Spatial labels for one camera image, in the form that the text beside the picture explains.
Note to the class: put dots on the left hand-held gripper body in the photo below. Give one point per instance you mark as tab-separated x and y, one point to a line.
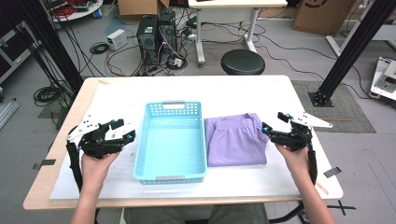
95	144

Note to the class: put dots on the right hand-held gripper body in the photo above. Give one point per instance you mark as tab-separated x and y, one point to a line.
295	137

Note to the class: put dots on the purple pants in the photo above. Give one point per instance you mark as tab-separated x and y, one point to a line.
236	143

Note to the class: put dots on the light blue plastic basket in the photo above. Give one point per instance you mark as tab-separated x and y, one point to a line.
171	146

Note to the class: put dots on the person's right hand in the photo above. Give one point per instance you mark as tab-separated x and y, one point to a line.
294	160

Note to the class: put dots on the person's left hand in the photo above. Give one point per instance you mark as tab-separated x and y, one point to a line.
96	174

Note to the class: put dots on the white table sheet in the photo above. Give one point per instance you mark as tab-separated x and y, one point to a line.
109	183

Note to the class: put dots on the grey tape strip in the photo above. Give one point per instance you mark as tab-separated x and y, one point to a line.
46	162
332	172

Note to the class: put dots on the grey floor mat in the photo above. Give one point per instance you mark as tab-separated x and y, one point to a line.
348	105

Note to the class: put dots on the round black stool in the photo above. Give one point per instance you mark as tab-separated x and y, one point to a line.
243	62

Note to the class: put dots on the black tape cross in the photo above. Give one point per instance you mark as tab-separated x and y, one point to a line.
342	207

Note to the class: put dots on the small white box device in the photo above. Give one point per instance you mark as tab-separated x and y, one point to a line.
117	39

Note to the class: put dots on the black computer tower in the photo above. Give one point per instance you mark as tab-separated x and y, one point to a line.
147	40
168	34

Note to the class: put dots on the person's legs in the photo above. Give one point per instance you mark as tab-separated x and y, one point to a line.
236	216

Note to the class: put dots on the white flat machine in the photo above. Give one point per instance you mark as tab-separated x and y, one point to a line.
385	81

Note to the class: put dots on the large cardboard box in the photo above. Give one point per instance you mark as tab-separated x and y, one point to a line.
323	17

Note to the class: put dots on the round white table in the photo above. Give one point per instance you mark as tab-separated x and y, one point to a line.
81	14

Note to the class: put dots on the small cardboard box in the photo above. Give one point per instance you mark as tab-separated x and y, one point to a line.
140	6

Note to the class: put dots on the white desk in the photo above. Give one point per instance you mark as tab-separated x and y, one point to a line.
236	3

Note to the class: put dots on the black metal post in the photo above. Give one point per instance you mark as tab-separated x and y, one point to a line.
46	40
358	37

